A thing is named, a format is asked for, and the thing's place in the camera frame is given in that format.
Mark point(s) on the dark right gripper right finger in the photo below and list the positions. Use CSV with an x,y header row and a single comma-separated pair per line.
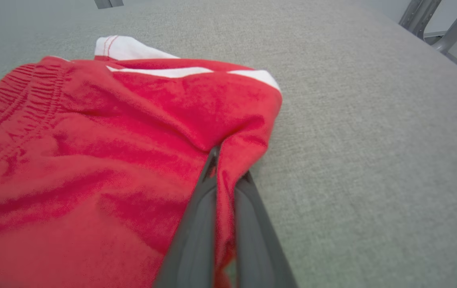
x,y
258,240

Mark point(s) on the grey fabric padded sofa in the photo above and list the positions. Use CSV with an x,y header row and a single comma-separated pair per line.
x,y
364,140

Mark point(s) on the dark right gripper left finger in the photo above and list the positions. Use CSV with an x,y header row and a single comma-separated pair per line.
x,y
194,236

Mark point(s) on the grey metal partition post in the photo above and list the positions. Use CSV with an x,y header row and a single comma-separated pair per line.
x,y
108,3

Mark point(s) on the red shorts with white trim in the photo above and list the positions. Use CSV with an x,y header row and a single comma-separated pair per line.
x,y
92,168

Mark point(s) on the grey metal frame leg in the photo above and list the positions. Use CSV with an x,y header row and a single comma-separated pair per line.
x,y
418,16

